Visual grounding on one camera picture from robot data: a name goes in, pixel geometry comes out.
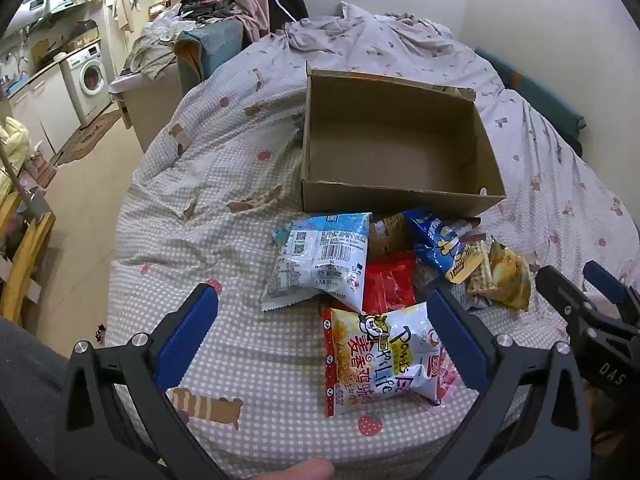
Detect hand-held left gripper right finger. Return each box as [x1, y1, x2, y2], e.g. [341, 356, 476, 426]
[426, 287, 593, 480]

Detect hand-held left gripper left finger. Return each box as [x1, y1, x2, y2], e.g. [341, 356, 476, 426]
[55, 282, 228, 480]

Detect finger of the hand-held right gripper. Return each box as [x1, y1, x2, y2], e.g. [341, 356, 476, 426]
[582, 259, 640, 328]
[536, 264, 603, 336]

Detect yellow chip packet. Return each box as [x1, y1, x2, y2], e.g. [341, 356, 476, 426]
[487, 242, 532, 312]

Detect beige cracker packet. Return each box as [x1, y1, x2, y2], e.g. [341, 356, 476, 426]
[465, 240, 499, 296]

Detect yellow white snack packet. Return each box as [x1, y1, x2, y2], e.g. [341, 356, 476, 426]
[321, 300, 453, 418]

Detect red snack packet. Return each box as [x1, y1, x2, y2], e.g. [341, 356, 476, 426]
[362, 254, 418, 316]

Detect dark blue snack packet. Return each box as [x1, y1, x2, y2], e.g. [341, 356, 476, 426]
[402, 207, 481, 283]

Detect tan brown snack packet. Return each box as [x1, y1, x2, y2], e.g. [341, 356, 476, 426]
[368, 212, 416, 261]

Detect white light-blue snack packet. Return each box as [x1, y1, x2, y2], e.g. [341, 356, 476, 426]
[260, 211, 373, 313]

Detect brown cardboard box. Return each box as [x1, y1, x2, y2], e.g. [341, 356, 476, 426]
[300, 60, 507, 218]

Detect person's left hand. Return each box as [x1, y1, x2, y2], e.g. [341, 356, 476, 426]
[247, 458, 336, 480]

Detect person's grey trouser leg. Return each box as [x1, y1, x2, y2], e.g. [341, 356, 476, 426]
[0, 317, 71, 480]

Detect wooden chair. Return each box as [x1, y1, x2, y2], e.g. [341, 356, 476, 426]
[0, 187, 56, 326]

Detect brown floor rug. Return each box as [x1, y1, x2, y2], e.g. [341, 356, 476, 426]
[55, 107, 123, 166]

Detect white side cabinet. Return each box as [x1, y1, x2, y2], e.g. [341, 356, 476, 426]
[109, 72, 183, 156]

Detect pale yellow cloth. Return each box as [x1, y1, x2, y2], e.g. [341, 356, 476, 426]
[0, 115, 31, 206]

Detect white kitchen cabinet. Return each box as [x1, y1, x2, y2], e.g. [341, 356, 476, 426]
[5, 62, 81, 158]

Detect white washing machine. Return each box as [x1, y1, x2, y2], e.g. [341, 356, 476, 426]
[60, 42, 112, 126]

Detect pile of clothes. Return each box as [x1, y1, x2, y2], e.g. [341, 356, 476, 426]
[122, 0, 246, 81]

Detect beige hanging towel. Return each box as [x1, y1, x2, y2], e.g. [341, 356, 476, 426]
[111, 0, 143, 33]

